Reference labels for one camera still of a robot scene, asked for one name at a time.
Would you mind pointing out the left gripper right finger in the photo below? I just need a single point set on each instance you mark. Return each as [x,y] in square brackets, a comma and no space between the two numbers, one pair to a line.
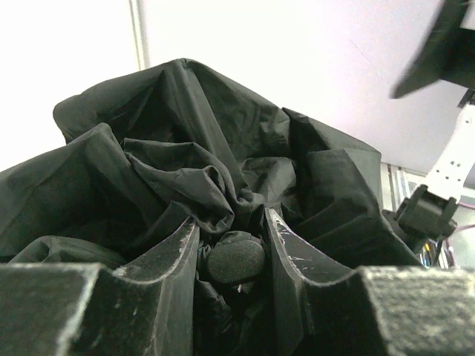
[325,308]

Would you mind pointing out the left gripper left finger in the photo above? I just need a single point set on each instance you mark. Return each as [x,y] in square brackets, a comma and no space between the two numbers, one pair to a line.
[142,308]

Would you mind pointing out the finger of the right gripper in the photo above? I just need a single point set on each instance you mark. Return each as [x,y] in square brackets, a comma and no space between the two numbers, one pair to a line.
[446,54]

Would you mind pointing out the black folding umbrella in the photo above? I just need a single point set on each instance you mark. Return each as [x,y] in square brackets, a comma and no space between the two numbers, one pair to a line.
[146,151]

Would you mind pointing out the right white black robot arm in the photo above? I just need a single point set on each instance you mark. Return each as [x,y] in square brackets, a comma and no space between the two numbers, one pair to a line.
[428,213]

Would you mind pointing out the left aluminium frame post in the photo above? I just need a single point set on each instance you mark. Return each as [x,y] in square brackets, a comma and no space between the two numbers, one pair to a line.
[138,26]

